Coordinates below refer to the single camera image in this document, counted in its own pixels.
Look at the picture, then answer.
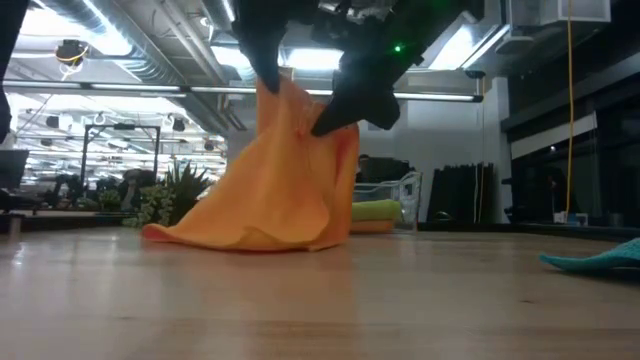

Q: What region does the black background monitor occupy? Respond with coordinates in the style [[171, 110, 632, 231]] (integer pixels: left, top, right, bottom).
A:
[[0, 149, 30, 191]]

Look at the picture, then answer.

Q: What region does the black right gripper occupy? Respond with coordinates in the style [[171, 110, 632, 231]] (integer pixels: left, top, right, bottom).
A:
[[310, 0, 427, 137]]

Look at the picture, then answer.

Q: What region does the silver ceiling duct pipe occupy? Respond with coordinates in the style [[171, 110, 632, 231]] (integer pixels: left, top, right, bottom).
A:
[[199, 0, 240, 31]]

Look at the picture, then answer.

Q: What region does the yellow extension cable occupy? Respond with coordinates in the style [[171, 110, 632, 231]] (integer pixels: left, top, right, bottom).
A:
[[564, 0, 575, 216]]

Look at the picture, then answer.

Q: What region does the clear plastic bin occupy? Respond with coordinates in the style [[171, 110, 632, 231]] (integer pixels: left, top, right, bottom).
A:
[[352, 171, 424, 234]]

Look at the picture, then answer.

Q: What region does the green microfiber towel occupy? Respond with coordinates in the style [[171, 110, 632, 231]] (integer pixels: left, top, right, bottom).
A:
[[352, 199, 403, 223]]

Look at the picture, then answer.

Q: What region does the orange microfiber towel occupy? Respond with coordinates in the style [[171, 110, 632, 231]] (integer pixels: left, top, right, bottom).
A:
[[349, 219, 397, 235], [141, 74, 361, 253]]

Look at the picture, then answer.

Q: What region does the teal microfiber towel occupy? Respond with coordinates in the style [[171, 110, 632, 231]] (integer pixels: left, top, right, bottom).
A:
[[538, 237, 640, 274]]

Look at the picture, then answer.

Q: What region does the black yellow cable reel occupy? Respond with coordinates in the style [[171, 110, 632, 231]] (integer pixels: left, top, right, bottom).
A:
[[53, 38, 91, 81]]

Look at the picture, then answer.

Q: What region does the background work table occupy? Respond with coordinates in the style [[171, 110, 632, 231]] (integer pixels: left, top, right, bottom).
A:
[[0, 209, 136, 234]]

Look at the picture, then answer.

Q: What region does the long ceiling light bar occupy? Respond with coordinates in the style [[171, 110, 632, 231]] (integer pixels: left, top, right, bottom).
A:
[[0, 79, 484, 104]]

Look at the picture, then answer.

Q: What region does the green succulent plant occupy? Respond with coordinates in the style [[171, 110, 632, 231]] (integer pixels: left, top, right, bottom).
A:
[[123, 159, 217, 229]]

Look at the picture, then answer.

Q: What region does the black curtain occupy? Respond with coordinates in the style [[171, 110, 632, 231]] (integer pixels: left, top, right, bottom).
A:
[[430, 162, 496, 224]]

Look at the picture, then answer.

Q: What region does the black background gantry frame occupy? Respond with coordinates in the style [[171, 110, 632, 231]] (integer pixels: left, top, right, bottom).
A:
[[79, 123, 161, 187]]

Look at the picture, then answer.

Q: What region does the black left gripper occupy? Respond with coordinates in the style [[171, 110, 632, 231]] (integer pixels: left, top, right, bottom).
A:
[[232, 0, 324, 95]]

